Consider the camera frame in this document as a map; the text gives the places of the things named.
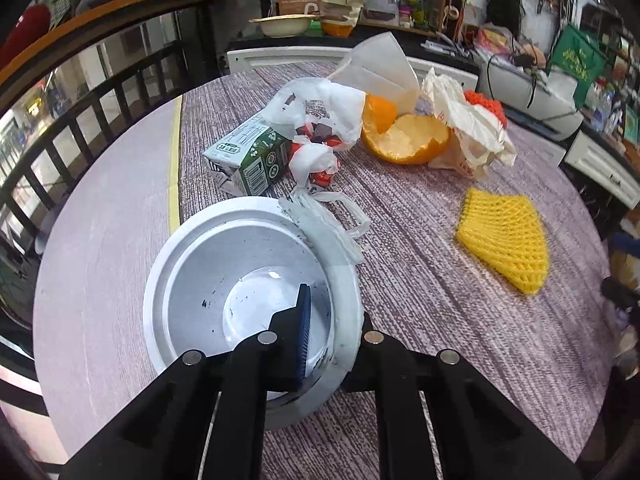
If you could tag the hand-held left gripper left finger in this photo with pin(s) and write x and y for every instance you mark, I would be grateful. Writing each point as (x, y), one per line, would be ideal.
(302, 340)

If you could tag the white drawer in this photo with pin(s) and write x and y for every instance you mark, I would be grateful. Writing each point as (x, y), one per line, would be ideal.
(600, 165)

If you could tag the orange peel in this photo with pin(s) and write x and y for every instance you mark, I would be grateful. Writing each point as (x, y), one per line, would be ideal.
(400, 142)

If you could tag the orange foam net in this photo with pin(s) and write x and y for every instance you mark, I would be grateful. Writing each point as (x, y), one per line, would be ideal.
(492, 107)

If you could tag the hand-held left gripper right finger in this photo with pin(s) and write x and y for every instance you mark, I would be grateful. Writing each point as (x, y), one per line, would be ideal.
(371, 362)

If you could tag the green milk carton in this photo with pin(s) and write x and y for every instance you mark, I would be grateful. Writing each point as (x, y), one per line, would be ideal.
(250, 160)

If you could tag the yellow bowl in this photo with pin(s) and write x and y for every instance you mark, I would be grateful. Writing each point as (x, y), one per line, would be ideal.
(285, 25)

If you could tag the white cabinet panel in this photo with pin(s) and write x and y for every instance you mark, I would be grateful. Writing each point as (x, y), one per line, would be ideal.
(280, 60)

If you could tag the yellow foam net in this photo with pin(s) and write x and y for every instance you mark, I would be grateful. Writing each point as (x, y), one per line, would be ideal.
(505, 235)

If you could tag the purple striped tablecloth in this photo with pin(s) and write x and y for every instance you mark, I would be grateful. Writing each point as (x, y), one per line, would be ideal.
(425, 310)

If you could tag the white printer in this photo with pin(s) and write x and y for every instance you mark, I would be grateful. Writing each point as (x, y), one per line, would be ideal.
(520, 90)

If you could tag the translucent plastic bag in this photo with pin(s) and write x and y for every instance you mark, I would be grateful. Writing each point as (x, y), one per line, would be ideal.
(325, 222)

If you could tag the white plastic bowl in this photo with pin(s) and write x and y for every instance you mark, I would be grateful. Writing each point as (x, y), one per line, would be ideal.
(200, 270)

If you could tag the white printed plastic bag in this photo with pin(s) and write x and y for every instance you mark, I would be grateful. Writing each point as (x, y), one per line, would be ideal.
(325, 105)

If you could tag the brown cardboard box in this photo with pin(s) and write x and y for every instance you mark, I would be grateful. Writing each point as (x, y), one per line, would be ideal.
(297, 6)

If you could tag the white face mask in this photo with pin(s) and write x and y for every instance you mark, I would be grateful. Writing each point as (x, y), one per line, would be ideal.
(380, 70)

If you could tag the cream plastic bag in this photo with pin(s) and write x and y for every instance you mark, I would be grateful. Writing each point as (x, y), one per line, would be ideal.
(470, 120)

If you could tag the red vase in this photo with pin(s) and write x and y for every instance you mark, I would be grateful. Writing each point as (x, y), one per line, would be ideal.
(25, 30)

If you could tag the black railing with wooden top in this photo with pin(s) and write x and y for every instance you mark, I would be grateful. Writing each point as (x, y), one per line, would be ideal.
(115, 90)

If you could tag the green tote bag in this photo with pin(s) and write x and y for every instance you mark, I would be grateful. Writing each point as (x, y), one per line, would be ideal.
(577, 60)

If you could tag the pink plastic bag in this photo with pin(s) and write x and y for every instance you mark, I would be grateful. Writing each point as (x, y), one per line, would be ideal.
(492, 39)

